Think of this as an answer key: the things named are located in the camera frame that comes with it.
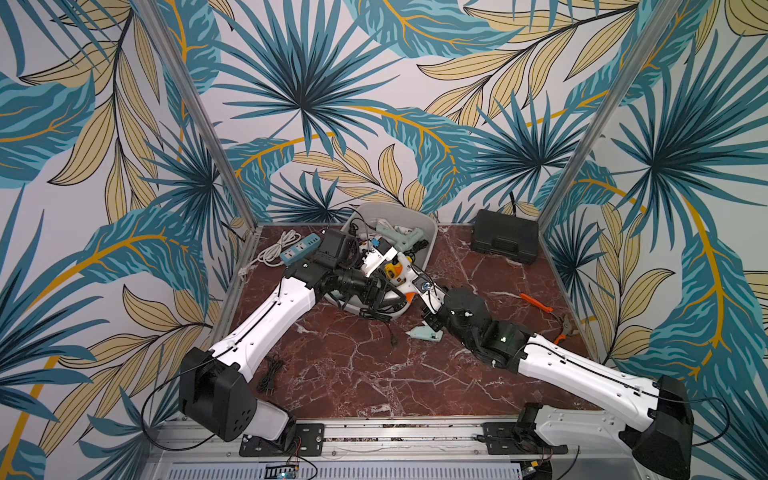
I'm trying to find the black tool case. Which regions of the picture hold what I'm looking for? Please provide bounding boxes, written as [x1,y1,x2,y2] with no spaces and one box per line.
[470,209,539,265]

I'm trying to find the teal power strip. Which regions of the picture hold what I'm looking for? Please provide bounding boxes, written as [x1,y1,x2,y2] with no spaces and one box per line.
[280,233,321,267]

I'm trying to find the orange handled pliers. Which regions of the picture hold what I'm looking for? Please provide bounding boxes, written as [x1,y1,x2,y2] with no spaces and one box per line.
[518,293,576,346]

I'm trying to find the aluminium frame post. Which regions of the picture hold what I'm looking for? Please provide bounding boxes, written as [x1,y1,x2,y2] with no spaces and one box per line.
[134,0,258,231]
[539,0,682,234]

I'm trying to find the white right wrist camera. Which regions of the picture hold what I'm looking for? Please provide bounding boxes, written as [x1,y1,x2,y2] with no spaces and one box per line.
[412,273,446,303]

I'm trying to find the small mint glue gun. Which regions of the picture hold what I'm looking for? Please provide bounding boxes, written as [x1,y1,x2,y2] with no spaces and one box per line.
[407,323,443,343]

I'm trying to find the left aluminium frame post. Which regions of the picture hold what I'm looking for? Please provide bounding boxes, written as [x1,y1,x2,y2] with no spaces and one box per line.
[134,0,258,231]

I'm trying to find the large mint green glue gun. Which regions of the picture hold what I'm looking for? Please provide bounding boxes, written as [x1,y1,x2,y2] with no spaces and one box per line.
[376,218,430,252]

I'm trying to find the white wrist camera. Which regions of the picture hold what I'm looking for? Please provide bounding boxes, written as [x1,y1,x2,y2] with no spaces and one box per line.
[412,273,446,303]
[360,238,397,278]

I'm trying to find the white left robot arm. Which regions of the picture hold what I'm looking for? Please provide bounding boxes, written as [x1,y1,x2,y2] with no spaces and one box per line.
[179,230,410,448]

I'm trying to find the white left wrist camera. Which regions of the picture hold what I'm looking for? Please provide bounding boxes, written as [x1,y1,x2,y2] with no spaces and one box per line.
[360,238,397,278]

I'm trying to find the white power cord with plug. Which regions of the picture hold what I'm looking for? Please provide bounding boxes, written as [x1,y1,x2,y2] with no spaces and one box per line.
[238,229,302,278]

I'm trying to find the right aluminium frame post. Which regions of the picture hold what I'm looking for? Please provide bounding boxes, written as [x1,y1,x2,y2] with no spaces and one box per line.
[539,0,682,234]

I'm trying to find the grey plastic storage box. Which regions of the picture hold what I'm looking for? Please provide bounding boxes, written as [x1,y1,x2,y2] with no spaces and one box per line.
[326,202,442,322]

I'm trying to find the yellow glue gun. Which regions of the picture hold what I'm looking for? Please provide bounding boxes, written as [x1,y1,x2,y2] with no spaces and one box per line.
[385,262,403,284]

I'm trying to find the front aluminium rail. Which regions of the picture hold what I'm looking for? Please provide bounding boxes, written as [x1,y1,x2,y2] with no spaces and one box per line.
[139,416,656,479]

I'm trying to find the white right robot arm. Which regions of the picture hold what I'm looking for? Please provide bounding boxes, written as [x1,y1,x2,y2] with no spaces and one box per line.
[405,278,694,479]

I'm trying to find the white glue gun orange trigger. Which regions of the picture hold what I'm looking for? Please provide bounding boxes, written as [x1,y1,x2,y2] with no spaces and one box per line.
[378,252,417,310]

